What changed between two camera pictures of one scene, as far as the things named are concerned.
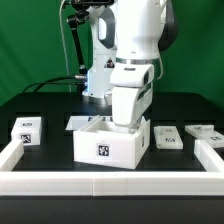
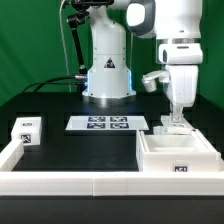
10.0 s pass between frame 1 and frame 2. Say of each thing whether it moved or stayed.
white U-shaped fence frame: stayed
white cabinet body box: moved
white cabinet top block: stayed
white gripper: moved
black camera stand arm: stayed
